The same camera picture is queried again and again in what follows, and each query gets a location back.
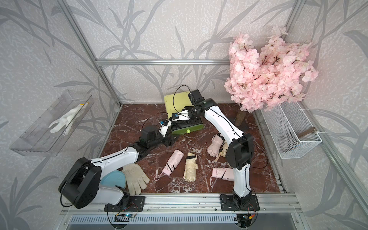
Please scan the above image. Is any green drawer cabinet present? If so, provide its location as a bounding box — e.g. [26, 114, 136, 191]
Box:
[164, 91, 204, 135]

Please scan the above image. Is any green top drawer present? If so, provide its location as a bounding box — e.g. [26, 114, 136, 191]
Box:
[171, 118, 204, 135]

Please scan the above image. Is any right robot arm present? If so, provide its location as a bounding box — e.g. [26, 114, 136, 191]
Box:
[188, 90, 254, 198]

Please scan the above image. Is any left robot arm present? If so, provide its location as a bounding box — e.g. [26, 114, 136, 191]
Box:
[58, 125, 173, 209]

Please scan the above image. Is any pink umbrella left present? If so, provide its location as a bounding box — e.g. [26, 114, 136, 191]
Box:
[154, 149, 184, 181]

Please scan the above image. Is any pink umbrella by cabinet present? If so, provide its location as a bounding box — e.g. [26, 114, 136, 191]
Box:
[207, 134, 225, 157]

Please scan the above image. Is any cream umbrella centre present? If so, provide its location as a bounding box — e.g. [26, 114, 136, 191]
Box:
[183, 153, 198, 182]

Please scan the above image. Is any cream umbrella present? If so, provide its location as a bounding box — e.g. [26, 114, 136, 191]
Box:
[183, 153, 198, 182]
[219, 141, 229, 157]

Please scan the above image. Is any cream umbrella right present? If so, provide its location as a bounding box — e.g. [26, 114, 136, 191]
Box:
[219, 141, 229, 157]

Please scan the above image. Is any pink umbrella front right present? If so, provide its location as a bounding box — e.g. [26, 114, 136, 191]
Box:
[211, 168, 234, 182]

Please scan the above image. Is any white work glove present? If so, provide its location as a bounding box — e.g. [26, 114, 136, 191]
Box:
[122, 163, 150, 196]

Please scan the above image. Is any blue dustpan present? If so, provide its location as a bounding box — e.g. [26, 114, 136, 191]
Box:
[100, 170, 126, 189]

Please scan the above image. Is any pink cherry blossom tree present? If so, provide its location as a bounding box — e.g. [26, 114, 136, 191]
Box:
[224, 27, 319, 113]

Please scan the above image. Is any white glove on shelf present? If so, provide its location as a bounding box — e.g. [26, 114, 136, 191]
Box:
[49, 103, 89, 136]

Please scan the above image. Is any brush in basket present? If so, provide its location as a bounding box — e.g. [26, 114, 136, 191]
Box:
[277, 127, 316, 150]

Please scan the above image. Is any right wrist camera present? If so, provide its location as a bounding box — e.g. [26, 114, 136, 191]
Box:
[172, 110, 190, 121]

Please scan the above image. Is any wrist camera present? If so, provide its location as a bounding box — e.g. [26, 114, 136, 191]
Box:
[172, 110, 190, 121]
[159, 120, 172, 137]

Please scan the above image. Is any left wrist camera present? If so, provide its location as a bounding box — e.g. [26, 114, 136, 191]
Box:
[159, 120, 172, 137]

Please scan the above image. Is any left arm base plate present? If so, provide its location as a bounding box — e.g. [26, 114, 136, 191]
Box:
[104, 196, 146, 212]

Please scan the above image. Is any white wire basket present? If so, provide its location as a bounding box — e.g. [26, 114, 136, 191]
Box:
[261, 102, 322, 159]

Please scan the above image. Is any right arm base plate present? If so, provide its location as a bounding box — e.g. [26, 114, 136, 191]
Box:
[219, 193, 260, 211]

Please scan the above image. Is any clear acrylic wall shelf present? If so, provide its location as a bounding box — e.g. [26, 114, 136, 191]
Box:
[10, 90, 94, 157]

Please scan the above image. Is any aluminium front rail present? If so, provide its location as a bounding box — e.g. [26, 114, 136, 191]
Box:
[59, 193, 304, 215]

